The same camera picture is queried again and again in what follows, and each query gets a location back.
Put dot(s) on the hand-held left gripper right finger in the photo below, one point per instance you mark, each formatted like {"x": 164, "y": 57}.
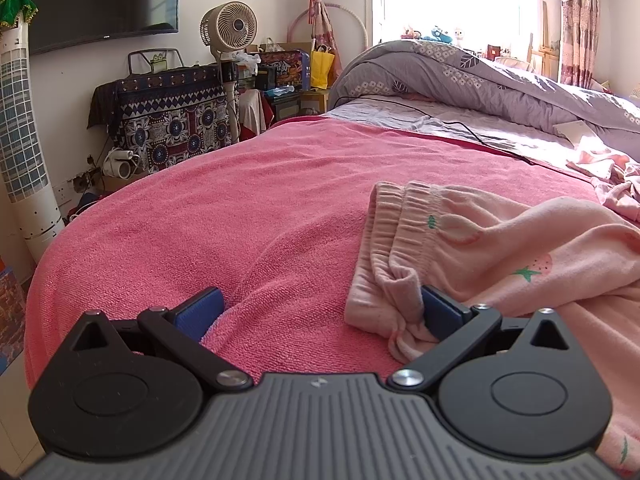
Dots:
{"x": 440, "y": 317}

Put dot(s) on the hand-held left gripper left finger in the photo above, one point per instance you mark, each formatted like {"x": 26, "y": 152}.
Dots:
{"x": 200, "y": 312}

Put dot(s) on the pink strawberry print pants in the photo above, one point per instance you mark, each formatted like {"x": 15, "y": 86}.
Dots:
{"x": 500, "y": 260}

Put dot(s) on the pink towel blanket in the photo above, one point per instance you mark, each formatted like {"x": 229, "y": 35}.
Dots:
{"x": 200, "y": 210}

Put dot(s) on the white hair dryer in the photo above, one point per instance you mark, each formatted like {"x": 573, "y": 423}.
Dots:
{"x": 117, "y": 162}

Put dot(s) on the colourful picture board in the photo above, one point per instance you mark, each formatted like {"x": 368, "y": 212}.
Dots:
{"x": 10, "y": 310}

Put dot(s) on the patterned cloth covered cabinet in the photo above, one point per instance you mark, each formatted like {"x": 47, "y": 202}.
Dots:
{"x": 160, "y": 120}

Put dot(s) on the grey bed sheet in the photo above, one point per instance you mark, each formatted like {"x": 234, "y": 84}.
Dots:
{"x": 500, "y": 130}

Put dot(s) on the white cloth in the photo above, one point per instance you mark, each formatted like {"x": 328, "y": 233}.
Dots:
{"x": 252, "y": 110}

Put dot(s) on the pink strawberry pajama top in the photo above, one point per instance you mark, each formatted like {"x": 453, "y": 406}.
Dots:
{"x": 610, "y": 175}

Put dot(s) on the white paper sheet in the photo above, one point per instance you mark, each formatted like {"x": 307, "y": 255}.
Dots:
{"x": 575, "y": 130}

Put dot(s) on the white tower fan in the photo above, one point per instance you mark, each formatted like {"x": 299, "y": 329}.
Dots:
{"x": 25, "y": 150}

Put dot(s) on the purple floral quilt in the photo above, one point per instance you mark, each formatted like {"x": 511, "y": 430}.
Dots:
{"x": 450, "y": 67}

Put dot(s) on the colourful printed box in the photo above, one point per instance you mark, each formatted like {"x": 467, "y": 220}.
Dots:
{"x": 285, "y": 70}

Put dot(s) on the small red box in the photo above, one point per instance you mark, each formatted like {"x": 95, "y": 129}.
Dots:
{"x": 494, "y": 51}

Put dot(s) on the yellow paper bag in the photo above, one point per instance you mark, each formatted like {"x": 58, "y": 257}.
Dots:
{"x": 321, "y": 67}

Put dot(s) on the white cat figurine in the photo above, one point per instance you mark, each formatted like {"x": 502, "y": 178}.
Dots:
{"x": 458, "y": 36}

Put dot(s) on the wooden easel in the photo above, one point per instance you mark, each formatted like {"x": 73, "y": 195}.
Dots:
{"x": 545, "y": 55}

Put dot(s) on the blue plush toy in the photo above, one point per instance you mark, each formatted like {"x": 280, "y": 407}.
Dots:
{"x": 442, "y": 34}

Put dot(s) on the orange plush toy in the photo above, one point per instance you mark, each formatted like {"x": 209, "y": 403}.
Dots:
{"x": 410, "y": 33}

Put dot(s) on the beige round fan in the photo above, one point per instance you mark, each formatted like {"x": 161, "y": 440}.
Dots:
{"x": 230, "y": 27}

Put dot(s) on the pink hula hoop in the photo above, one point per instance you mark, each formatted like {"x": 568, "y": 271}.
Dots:
{"x": 350, "y": 10}

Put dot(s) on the pink floral curtain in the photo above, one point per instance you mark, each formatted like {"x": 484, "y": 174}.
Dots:
{"x": 320, "y": 10}
{"x": 580, "y": 25}

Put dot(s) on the black television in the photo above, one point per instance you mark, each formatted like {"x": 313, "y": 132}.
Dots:
{"x": 100, "y": 0}

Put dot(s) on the green fringed cloth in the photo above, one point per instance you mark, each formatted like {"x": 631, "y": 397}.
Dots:
{"x": 17, "y": 10}

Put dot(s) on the wall power socket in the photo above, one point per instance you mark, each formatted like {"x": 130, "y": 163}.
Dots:
{"x": 63, "y": 193}

